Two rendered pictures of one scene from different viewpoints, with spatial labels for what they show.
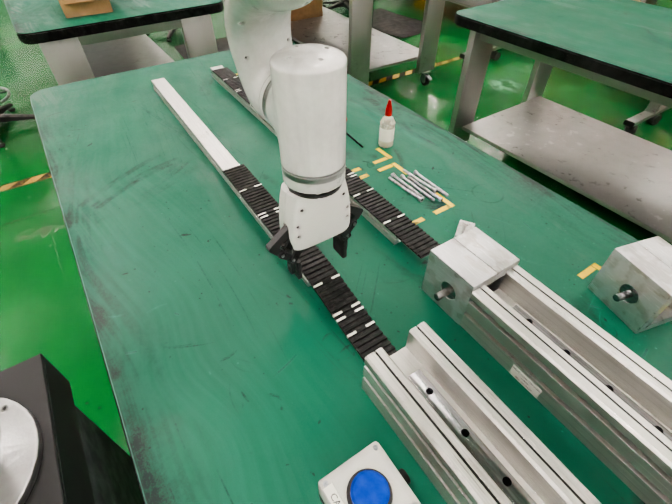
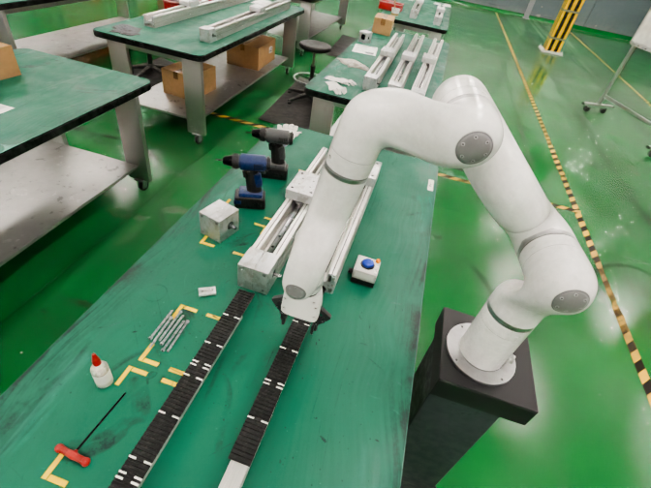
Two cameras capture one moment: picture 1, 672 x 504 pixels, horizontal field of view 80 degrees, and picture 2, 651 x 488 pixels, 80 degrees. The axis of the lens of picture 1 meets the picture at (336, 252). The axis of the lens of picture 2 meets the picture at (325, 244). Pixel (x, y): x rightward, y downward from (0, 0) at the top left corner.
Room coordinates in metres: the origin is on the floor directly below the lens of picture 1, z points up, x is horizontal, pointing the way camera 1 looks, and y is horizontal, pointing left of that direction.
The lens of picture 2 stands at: (0.93, 0.51, 1.71)
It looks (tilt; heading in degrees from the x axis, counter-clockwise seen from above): 40 degrees down; 223
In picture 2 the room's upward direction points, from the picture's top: 11 degrees clockwise
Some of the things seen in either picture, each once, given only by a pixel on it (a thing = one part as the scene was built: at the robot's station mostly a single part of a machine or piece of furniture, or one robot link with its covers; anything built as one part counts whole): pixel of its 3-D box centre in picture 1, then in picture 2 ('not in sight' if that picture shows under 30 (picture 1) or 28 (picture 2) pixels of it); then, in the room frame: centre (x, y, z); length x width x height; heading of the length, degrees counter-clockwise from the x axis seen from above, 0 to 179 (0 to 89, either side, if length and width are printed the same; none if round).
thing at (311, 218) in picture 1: (315, 206); (303, 297); (0.45, 0.03, 0.95); 0.10 x 0.07 x 0.11; 123
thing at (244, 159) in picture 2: not in sight; (242, 180); (0.25, -0.60, 0.89); 0.20 x 0.08 x 0.22; 145
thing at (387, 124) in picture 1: (387, 123); (99, 368); (0.91, -0.13, 0.84); 0.04 x 0.04 x 0.12
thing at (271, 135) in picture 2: not in sight; (268, 152); (0.03, -0.74, 0.89); 0.20 x 0.08 x 0.22; 139
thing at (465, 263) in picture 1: (462, 278); (262, 271); (0.42, -0.20, 0.83); 0.12 x 0.09 x 0.10; 123
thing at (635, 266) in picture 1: (641, 285); (222, 222); (0.40, -0.48, 0.83); 0.11 x 0.10 x 0.10; 109
